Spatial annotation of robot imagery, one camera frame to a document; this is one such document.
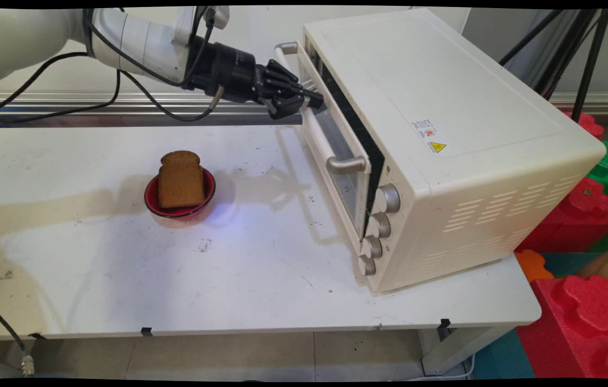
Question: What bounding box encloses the black looping arm cable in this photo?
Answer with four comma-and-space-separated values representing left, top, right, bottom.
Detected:
0, 51, 122, 123

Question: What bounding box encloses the black cable with grey plug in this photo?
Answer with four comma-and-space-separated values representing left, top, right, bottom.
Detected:
120, 69, 225, 123

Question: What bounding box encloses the teal foam floor mat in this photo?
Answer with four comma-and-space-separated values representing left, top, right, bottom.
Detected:
471, 328, 535, 379

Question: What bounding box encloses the glass oven door with handle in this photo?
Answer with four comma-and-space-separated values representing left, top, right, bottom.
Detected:
274, 40, 385, 240

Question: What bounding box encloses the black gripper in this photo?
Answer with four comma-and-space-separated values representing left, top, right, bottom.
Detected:
183, 35, 324, 120

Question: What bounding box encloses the white table leg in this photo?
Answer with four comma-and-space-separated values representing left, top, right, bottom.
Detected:
421, 325, 515, 377

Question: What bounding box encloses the brown toast bread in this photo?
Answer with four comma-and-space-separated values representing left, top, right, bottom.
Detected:
158, 150, 205, 209

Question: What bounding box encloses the yellow warning label sticker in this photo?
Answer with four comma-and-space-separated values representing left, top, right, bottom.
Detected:
411, 118, 447, 154

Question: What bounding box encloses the orange foam block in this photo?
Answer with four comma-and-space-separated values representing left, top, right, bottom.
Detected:
515, 250, 555, 283

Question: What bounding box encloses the aluminium rail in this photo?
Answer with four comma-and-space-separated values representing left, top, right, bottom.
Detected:
0, 92, 305, 127

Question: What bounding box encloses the large red foam block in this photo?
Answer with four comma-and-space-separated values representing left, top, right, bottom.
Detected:
516, 275, 608, 379

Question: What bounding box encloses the black cable with metal connector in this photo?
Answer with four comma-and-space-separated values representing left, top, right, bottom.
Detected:
0, 298, 36, 378

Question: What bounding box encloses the cream white toaster oven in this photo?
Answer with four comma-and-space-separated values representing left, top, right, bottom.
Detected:
296, 8, 607, 296

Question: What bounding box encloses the black tripod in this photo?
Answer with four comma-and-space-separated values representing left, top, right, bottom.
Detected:
499, 8, 608, 123

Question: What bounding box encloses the red bowl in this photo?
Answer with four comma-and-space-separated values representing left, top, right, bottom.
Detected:
144, 166, 216, 219

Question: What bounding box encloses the small red foam block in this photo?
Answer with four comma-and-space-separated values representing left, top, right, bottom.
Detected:
562, 110, 605, 141

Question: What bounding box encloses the large cream oven knob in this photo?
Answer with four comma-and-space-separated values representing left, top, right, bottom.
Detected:
377, 184, 401, 214

